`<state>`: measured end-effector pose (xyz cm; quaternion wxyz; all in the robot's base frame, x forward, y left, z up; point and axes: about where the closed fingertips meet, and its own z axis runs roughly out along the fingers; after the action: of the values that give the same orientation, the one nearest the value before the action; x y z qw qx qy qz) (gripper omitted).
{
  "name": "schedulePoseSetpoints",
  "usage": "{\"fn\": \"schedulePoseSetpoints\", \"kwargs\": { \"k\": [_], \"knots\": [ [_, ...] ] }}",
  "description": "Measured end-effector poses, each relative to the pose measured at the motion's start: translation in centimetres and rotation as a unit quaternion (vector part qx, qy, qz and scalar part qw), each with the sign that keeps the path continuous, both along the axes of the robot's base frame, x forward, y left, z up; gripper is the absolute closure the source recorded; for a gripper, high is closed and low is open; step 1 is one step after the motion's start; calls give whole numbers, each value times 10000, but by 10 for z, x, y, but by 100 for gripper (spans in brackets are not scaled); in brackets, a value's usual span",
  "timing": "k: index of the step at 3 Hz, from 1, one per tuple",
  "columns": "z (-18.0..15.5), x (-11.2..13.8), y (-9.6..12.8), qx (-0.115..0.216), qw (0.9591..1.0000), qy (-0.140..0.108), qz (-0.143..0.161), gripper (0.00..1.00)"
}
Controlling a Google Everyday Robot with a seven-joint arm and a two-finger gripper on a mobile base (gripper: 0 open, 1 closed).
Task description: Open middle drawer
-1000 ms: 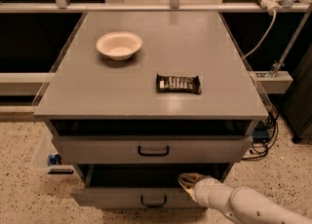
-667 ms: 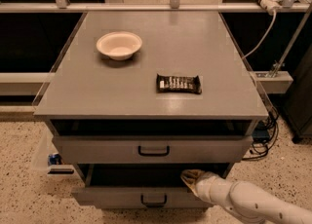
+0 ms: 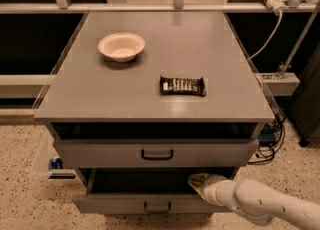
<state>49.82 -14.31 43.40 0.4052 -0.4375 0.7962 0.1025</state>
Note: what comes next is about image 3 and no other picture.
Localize white paper bowl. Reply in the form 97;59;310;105
98;32;145;62

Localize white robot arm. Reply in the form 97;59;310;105
188;173;320;230

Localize metal frame rail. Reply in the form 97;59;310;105
0;2;318;14

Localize grey drawer cabinet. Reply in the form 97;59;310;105
33;10;276;216

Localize dark cabinet at right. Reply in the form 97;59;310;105
290;45;320;147

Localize blue can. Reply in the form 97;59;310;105
48;157;63;170

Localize white power cable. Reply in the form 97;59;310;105
247;9;284;62

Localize grey drawer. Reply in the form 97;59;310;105
53;139;258;168
72;167;234;215

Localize grey top drawer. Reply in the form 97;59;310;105
53;139;258;168

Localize black floor cables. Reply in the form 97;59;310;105
247;108;287;166

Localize clear plastic bin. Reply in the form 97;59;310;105
31;136;78;183

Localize black snack bar wrapper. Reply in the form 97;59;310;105
160;76;206;97

